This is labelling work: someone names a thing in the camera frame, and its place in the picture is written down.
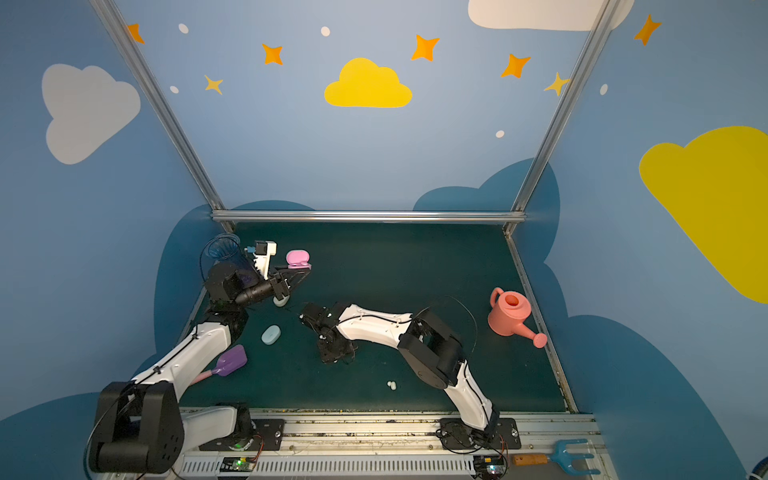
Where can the purple ribbed glass vase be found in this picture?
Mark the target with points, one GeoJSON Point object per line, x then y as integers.
{"type": "Point", "coordinates": [226, 247]}

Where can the aluminium left frame post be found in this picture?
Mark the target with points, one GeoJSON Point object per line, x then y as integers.
{"type": "Point", "coordinates": [113, 22]}

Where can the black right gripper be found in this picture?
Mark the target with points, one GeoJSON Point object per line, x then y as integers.
{"type": "Point", "coordinates": [327, 344]}

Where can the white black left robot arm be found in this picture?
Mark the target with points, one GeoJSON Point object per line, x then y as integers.
{"type": "Point", "coordinates": [139, 427]}

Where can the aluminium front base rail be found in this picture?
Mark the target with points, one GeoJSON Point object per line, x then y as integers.
{"type": "Point", "coordinates": [399, 445]}

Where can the light blue earbud case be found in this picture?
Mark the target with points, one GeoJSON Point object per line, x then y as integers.
{"type": "Point", "coordinates": [271, 335]}

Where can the aluminium frame post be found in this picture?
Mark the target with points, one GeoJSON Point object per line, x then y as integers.
{"type": "Point", "coordinates": [580, 75]}
{"type": "Point", "coordinates": [113, 22]}

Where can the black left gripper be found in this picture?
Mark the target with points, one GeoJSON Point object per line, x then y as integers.
{"type": "Point", "coordinates": [282, 285]}

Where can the aluminium back frame rail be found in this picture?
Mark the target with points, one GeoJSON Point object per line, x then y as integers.
{"type": "Point", "coordinates": [420, 217]}

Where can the blue toy garden fork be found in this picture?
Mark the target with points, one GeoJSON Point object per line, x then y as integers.
{"type": "Point", "coordinates": [561, 457]}

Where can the pink earbud charging case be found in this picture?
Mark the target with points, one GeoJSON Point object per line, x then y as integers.
{"type": "Point", "coordinates": [298, 259]}

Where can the pink toy watering can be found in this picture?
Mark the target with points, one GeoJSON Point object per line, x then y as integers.
{"type": "Point", "coordinates": [509, 311]}

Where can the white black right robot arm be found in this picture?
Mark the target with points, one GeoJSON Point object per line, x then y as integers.
{"type": "Point", "coordinates": [428, 345]}

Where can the aluminium right frame post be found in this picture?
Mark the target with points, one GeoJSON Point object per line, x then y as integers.
{"type": "Point", "coordinates": [580, 75]}

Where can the white earbud charging case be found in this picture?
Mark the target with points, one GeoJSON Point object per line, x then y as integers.
{"type": "Point", "coordinates": [280, 299]}

